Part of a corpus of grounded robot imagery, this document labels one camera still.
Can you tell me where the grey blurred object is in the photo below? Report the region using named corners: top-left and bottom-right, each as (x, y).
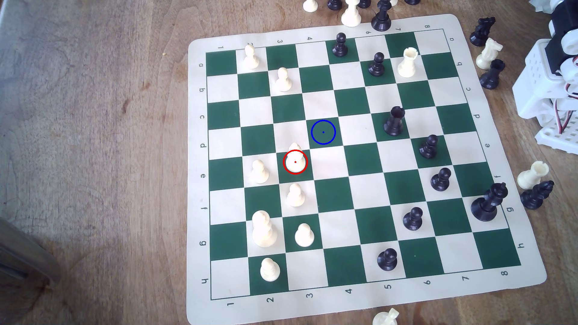
top-left (0, 217), bottom-right (62, 289)

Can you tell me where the green and white chess mat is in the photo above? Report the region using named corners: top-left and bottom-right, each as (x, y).
top-left (186, 14), bottom-right (548, 325)

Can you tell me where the black chess pawn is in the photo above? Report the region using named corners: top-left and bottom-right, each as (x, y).
top-left (430, 167), bottom-right (452, 192)
top-left (403, 207), bottom-right (424, 231)
top-left (332, 32), bottom-right (349, 57)
top-left (368, 52), bottom-right (386, 77)
top-left (377, 248), bottom-right (398, 272)

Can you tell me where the black chess rook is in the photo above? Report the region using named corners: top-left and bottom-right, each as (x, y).
top-left (384, 106), bottom-right (406, 136)
top-left (480, 59), bottom-right (506, 89)

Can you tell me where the white chess queen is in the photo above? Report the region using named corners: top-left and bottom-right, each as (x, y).
top-left (341, 0), bottom-right (362, 28)

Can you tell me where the black chess bishop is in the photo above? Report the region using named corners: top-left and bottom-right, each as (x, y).
top-left (520, 180), bottom-right (555, 210)

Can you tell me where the black chess queen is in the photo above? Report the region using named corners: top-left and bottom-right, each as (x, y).
top-left (371, 0), bottom-right (392, 32)

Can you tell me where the white chess knight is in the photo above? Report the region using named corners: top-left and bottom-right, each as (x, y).
top-left (476, 38), bottom-right (504, 70)
top-left (372, 308), bottom-right (400, 325)

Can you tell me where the black pawn row d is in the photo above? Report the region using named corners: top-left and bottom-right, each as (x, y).
top-left (419, 134), bottom-right (439, 159)

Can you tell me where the white chess rook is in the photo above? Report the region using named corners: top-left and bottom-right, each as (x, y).
top-left (397, 47), bottom-right (418, 78)
top-left (517, 161), bottom-right (550, 190)

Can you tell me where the white chess bishop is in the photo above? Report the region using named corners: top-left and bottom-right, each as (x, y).
top-left (284, 142), bottom-right (308, 174)

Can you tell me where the black chess king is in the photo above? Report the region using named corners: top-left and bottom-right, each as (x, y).
top-left (471, 182), bottom-right (508, 222)

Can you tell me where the black chess knight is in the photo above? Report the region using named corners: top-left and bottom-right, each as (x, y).
top-left (470, 17), bottom-right (496, 47)

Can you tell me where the white chess king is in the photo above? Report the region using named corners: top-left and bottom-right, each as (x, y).
top-left (251, 210), bottom-right (278, 248)

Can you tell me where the red white servo cable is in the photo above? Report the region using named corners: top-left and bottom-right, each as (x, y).
top-left (552, 54), bottom-right (578, 135)

